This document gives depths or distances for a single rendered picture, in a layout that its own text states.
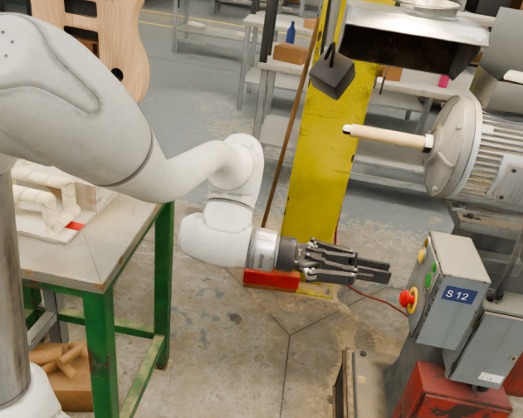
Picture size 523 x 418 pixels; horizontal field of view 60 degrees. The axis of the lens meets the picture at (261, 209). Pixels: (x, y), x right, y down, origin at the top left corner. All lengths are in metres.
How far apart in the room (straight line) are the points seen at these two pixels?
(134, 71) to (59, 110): 0.92
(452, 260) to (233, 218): 0.46
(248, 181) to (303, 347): 1.43
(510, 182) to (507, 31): 0.35
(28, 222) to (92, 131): 0.85
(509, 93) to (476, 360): 0.68
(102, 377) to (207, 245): 0.56
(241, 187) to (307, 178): 1.29
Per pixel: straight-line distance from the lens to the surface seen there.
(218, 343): 2.19
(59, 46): 0.43
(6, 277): 0.68
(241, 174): 0.91
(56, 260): 1.16
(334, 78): 0.54
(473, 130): 1.10
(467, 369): 1.39
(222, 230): 0.92
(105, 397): 1.40
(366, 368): 1.86
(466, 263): 1.02
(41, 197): 1.18
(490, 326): 1.29
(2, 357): 0.76
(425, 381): 1.45
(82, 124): 0.44
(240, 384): 2.06
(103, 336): 1.21
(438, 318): 1.04
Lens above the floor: 1.64
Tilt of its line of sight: 31 degrees down
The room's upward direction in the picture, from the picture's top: 9 degrees clockwise
